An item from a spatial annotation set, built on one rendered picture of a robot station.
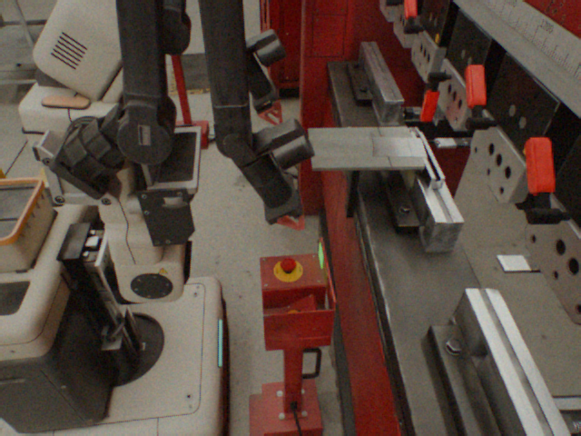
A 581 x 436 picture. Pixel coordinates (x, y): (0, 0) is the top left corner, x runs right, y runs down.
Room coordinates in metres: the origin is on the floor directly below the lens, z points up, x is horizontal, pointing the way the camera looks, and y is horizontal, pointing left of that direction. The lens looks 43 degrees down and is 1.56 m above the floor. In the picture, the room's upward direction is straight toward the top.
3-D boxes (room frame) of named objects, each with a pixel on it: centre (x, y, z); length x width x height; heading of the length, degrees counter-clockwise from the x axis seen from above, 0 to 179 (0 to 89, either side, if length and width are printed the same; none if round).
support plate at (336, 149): (0.88, -0.19, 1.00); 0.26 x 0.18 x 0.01; 91
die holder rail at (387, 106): (1.44, -0.33, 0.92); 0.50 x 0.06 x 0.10; 1
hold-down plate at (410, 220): (0.84, -0.28, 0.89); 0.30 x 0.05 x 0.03; 1
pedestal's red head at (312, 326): (0.62, -0.02, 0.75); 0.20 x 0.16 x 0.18; 5
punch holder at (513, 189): (0.51, -0.34, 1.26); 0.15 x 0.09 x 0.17; 1
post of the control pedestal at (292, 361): (0.62, -0.02, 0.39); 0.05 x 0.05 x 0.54; 5
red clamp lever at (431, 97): (0.73, -0.28, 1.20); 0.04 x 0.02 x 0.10; 91
